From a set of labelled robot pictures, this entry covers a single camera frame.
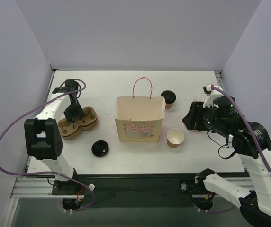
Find brown cardboard cup carrier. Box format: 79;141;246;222
58;106;99;140

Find brown paper cup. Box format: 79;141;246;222
160;90;177;110
166;128;185;148

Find black plastic cup lid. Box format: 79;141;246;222
91;140;109;157

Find pink paper gift bag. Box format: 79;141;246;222
114;83;166;142

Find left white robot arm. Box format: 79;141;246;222
24;79;85;194

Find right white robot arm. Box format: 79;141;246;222
182;96;271;227

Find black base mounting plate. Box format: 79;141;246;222
52;174;215;210

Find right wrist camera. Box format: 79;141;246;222
203;84;224;108

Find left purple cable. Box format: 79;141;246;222
0;78;96;211

